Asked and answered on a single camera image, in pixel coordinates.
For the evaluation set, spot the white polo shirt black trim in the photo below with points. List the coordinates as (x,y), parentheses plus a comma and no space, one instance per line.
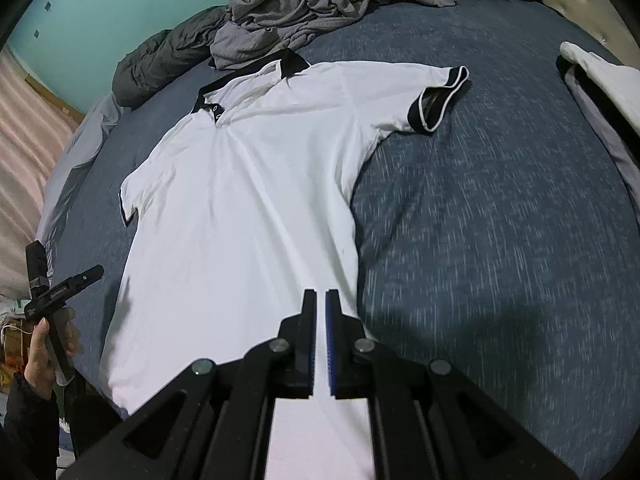
(240,210)

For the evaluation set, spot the folded white t-shirt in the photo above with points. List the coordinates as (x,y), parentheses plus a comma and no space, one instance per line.
(605,75)

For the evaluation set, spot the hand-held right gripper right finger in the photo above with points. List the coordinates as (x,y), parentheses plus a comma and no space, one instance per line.
(330,350)

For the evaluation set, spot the person's left forearm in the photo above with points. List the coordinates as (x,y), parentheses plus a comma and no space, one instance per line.
(25,435)

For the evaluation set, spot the dark grey duvet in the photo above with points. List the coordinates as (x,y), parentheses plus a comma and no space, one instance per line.
(160,60)

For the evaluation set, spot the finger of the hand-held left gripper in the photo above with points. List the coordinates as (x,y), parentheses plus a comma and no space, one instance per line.
(85,277)

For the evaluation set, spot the light grey pillow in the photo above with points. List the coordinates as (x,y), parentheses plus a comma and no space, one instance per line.
(85,140)

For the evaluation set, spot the folded grey garment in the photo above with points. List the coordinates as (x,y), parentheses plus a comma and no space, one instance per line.
(600,120)

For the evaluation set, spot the brown box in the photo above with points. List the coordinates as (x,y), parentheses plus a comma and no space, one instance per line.
(12,355)

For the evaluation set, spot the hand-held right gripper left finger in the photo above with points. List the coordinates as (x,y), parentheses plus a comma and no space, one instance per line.
(302,355)

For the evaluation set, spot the wooden window frame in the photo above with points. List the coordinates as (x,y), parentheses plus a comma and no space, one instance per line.
(55,97)

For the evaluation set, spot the bed with blue sheet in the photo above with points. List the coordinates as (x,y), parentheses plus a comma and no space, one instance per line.
(475,235)

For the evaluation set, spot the crumpled grey garment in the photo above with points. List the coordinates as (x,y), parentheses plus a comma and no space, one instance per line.
(300,15)

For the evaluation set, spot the person's left hand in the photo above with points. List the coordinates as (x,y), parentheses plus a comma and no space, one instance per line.
(37,365)

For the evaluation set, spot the pink curtain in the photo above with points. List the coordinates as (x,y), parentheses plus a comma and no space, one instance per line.
(25,160)

